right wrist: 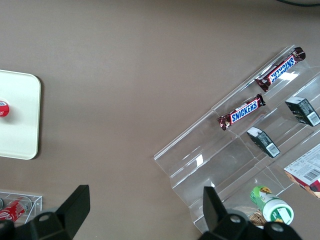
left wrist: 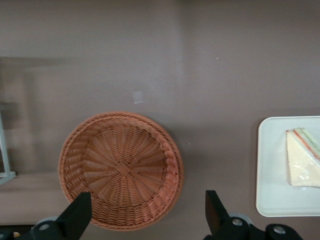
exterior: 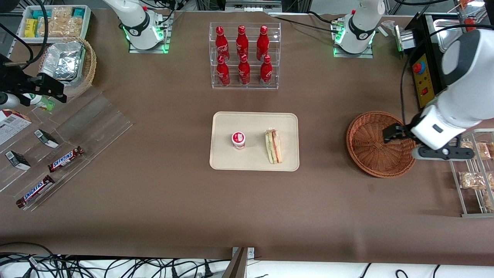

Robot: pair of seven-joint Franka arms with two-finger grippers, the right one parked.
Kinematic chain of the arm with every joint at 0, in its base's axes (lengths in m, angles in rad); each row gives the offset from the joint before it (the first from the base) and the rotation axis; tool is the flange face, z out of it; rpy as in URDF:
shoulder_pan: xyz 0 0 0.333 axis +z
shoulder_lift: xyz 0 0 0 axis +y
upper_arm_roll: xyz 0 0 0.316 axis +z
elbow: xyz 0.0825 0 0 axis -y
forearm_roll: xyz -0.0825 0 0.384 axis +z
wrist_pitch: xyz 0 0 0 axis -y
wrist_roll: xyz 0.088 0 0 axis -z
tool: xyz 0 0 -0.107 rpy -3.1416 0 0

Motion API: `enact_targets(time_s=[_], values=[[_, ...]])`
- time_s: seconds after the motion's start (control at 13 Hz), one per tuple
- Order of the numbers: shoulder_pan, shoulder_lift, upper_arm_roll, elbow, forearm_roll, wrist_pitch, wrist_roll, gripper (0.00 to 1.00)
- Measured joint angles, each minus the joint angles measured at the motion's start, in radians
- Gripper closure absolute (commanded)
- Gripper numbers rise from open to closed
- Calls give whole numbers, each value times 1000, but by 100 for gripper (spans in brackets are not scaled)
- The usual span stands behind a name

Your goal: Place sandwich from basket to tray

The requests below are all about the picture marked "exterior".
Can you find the dark metal beam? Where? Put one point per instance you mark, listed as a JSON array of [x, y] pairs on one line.
[[236, 268]]

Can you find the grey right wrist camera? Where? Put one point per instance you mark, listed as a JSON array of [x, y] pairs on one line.
[[7, 101]]

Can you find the brown wicker basket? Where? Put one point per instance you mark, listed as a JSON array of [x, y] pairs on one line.
[[370, 154]]

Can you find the red sausage on stick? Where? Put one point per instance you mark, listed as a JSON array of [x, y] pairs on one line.
[[469, 23]]

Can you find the triangle sandwich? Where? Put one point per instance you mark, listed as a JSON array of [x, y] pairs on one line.
[[273, 146]]

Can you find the red emergency button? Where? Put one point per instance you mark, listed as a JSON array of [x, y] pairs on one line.
[[418, 68]]

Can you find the aluminium foil container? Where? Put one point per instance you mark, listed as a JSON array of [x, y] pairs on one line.
[[63, 60]]

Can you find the red cola bottle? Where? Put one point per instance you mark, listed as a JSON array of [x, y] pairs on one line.
[[242, 40], [221, 40], [223, 73], [263, 40], [244, 72], [266, 73]]

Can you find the bagged fried snack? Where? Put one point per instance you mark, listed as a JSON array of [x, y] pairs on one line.
[[472, 180], [489, 200], [480, 148]]

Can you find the yellow snack pack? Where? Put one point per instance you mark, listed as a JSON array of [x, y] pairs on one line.
[[31, 27]]

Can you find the beige plastic tray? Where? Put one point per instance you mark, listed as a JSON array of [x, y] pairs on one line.
[[254, 158]]

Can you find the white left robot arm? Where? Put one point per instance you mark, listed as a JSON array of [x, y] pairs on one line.
[[471, 77]]

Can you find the brown table cover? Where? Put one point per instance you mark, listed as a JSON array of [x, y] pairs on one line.
[[154, 216]]

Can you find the steel warmer tray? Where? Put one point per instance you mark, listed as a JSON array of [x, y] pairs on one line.
[[444, 27]]

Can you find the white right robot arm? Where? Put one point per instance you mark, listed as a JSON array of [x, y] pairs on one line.
[[135, 23]]

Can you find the silver metal bracket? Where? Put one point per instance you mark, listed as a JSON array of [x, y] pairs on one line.
[[251, 251]]

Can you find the small black white box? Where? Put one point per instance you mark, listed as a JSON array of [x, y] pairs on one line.
[[17, 160], [46, 138]]

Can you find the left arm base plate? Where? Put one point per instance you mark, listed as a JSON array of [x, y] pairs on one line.
[[353, 55]]

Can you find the white plastic bin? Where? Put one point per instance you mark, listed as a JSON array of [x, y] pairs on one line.
[[88, 23]]

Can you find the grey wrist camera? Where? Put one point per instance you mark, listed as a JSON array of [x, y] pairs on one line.
[[444, 153], [7, 101]]

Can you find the red white yogurt cup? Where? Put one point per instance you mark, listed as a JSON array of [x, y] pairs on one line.
[[238, 140]]

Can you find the clear acrylic stepped display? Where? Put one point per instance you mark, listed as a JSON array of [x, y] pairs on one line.
[[96, 127]]

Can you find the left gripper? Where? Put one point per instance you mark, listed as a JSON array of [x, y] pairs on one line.
[[406, 130]]

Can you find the white cloth sheet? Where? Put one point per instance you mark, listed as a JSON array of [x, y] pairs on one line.
[[308, 270]]

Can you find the red white printed box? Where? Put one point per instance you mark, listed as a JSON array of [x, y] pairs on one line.
[[11, 125]]

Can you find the Snickers chocolate bar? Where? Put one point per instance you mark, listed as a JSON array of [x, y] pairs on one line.
[[65, 159], [35, 191]]

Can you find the crumpled clear plastic wrap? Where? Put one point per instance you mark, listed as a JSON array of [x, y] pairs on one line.
[[389, 25]]

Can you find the black food warmer cabinet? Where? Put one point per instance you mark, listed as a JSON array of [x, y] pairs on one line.
[[424, 42]]

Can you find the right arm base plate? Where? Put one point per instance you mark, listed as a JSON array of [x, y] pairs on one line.
[[148, 51]]

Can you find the bagged rice crackers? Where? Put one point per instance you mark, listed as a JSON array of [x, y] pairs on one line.
[[63, 27]]

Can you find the green white small bottle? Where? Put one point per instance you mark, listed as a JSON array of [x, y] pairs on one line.
[[40, 101]]

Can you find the light wicker basket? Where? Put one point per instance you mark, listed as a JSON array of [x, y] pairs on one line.
[[90, 65]]

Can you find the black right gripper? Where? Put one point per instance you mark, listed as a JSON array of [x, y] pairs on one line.
[[11, 83]]

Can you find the clear acrylic bottle rack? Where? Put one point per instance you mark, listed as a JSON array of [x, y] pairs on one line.
[[252, 83]]

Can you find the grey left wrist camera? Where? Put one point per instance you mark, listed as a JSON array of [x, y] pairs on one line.
[[444, 153]]

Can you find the teal snack pack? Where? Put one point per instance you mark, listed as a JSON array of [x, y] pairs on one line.
[[78, 12], [40, 14]]

